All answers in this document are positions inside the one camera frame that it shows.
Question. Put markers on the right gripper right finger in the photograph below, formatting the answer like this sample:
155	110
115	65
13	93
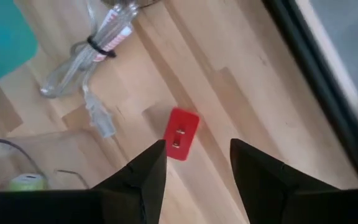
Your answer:
259	180

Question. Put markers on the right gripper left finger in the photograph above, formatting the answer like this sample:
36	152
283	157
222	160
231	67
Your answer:
149	180

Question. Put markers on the red wall charger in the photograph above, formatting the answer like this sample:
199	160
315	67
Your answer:
186	119

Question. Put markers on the green wall charger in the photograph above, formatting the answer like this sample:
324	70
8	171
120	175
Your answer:
26	183

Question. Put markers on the green translucent plastic bin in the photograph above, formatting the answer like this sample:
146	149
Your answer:
2	40

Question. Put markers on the black aluminium table frame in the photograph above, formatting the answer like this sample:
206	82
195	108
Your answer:
322	87

